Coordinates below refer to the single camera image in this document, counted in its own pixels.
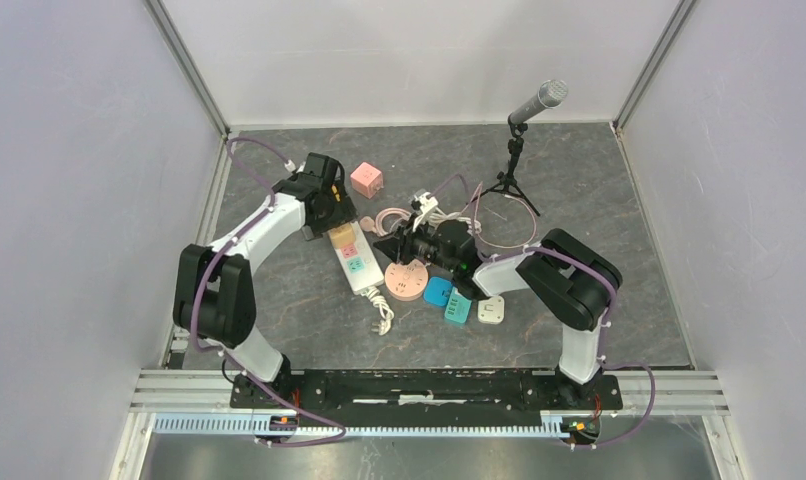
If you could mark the black tripod stand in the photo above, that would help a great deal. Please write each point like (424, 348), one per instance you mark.
(506, 181)

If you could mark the white power strip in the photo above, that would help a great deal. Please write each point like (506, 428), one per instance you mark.
(359, 264)

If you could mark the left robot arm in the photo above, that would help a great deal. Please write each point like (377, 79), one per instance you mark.
(214, 297)

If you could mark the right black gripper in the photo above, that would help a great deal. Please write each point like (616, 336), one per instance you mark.
(399, 248)

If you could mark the pink cube plug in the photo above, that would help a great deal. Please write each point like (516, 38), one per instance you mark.
(367, 180)

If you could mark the white plug adapter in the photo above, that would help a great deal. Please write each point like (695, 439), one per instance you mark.
(491, 311)

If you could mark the grey microphone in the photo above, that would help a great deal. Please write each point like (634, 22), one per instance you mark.
(551, 94)

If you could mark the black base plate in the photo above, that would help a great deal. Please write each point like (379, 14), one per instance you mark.
(503, 397)

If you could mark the orange cube plug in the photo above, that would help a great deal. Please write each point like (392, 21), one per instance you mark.
(342, 236)

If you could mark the blue plug adapter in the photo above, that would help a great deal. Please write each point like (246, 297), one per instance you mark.
(437, 292)

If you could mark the teal power strip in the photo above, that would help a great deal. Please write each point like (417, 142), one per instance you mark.
(457, 309)

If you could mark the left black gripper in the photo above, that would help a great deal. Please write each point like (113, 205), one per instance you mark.
(343, 212)

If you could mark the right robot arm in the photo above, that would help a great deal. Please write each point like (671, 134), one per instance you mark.
(576, 284)

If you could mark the round pink socket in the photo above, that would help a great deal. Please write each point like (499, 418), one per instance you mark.
(406, 282)

